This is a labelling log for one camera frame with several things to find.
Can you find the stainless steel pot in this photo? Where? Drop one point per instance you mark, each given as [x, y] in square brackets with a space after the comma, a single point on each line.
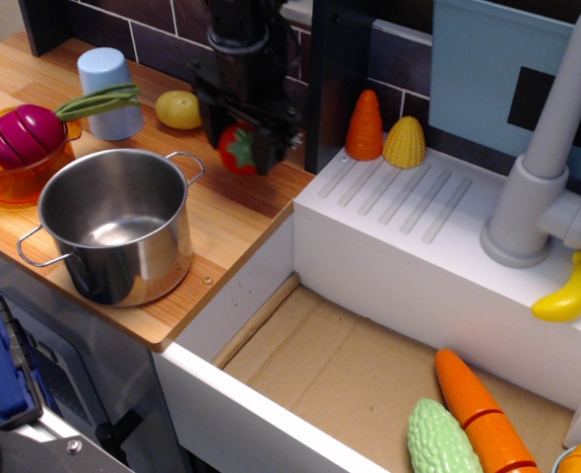
[119, 219]

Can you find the cardboard sheet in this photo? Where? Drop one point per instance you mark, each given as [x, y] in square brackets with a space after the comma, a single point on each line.
[351, 378]

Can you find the yellow toy banana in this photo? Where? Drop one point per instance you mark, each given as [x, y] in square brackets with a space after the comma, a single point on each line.
[563, 305]

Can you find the white toy sink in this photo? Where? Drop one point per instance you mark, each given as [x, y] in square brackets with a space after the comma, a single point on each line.
[402, 249]

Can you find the yellow toy corn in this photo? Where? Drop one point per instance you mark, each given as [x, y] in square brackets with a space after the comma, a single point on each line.
[405, 145]

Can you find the light blue plastic cup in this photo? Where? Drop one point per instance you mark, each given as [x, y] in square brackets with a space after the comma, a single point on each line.
[104, 74]

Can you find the green toy bitter gourd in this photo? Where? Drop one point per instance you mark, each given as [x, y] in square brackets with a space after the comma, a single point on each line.
[436, 441]

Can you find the yellow toy potato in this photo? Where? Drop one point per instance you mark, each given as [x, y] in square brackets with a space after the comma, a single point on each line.
[179, 110]

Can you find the black vertical post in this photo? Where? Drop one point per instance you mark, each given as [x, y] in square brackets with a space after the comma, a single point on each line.
[340, 40]

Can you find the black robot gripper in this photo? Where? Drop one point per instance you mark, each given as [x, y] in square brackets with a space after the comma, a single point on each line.
[247, 88]

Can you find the grey toy faucet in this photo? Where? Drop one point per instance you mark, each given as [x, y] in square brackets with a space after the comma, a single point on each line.
[534, 205]

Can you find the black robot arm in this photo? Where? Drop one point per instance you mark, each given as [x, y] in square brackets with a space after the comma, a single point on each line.
[239, 27]

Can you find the red toy strawberry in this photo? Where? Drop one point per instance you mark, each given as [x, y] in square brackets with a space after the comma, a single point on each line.
[236, 149]

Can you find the large orange toy carrot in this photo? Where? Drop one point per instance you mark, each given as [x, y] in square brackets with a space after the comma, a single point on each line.
[491, 434]

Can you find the orange transparent bowl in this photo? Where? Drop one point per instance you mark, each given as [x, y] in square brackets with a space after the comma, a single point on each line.
[23, 185]

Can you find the blue clamp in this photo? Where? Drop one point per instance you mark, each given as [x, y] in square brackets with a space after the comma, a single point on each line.
[20, 403]

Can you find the light blue panel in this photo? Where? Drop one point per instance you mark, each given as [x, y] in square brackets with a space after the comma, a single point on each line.
[492, 68]

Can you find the orange toy carrot tip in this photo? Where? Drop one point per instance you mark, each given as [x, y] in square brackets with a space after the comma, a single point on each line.
[364, 140]

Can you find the purple toy radish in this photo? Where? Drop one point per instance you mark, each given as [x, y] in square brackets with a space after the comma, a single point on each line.
[29, 132]

